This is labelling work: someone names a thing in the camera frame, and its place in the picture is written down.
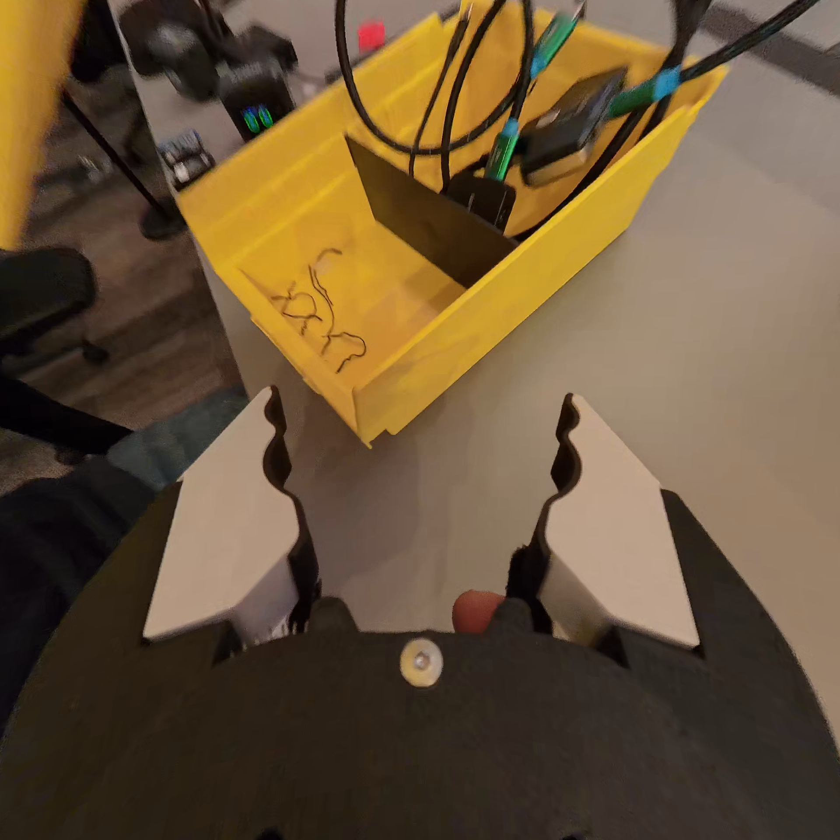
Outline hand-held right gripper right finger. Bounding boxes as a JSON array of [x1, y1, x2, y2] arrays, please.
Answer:
[[505, 392, 701, 651]]

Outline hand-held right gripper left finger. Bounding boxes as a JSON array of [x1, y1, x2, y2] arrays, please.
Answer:
[[142, 385, 322, 651]]

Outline yellow plastic bin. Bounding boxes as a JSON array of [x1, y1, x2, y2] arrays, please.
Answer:
[[176, 3, 731, 448]]

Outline black square hub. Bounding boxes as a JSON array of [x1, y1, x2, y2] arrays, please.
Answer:
[[521, 67, 627, 189]]

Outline black switch cable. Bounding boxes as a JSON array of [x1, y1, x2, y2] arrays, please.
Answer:
[[335, 0, 534, 178]]

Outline person's blue jeans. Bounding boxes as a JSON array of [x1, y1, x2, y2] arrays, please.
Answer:
[[108, 387, 250, 490]]

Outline pile of black twist ties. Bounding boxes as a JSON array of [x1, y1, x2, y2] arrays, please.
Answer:
[[270, 246, 368, 376]]

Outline black office chair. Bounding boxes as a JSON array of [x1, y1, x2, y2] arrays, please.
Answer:
[[0, 248, 135, 463]]

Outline black stand pole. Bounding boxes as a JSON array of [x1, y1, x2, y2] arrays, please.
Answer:
[[61, 88, 189, 242]]

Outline black bin divider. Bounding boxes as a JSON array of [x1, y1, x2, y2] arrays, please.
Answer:
[[344, 134, 519, 290]]

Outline black charger green lights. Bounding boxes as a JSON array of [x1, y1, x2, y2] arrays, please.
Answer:
[[220, 39, 298, 142]]

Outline blurred yellow object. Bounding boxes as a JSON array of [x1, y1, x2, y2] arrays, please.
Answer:
[[0, 0, 89, 247]]

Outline blurred black device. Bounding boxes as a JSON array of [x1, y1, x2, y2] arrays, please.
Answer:
[[118, 0, 221, 102]]

